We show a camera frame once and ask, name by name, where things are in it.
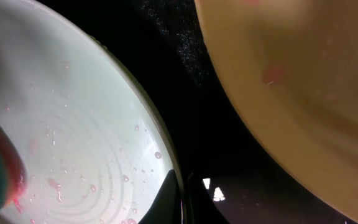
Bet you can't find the light green plate front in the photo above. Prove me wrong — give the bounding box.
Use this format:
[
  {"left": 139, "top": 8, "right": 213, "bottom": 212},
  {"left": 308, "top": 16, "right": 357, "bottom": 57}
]
[{"left": 0, "top": 1, "right": 181, "bottom": 223}]

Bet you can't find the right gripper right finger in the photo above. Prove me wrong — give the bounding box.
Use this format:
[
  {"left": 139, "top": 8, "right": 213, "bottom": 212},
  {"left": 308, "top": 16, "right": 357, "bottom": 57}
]
[{"left": 187, "top": 174, "right": 229, "bottom": 224}]

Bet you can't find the round black tray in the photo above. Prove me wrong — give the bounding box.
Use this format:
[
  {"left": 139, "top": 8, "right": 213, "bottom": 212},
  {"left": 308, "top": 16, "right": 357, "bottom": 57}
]
[{"left": 39, "top": 0, "right": 358, "bottom": 224}]

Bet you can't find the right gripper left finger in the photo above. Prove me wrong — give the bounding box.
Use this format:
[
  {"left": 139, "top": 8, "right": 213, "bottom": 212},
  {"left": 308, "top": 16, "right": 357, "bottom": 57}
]
[{"left": 139, "top": 170, "right": 182, "bottom": 224}]

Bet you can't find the yellow plate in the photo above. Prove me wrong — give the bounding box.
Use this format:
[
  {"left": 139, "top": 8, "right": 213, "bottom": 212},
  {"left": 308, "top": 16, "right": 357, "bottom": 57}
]
[{"left": 195, "top": 0, "right": 358, "bottom": 222}]

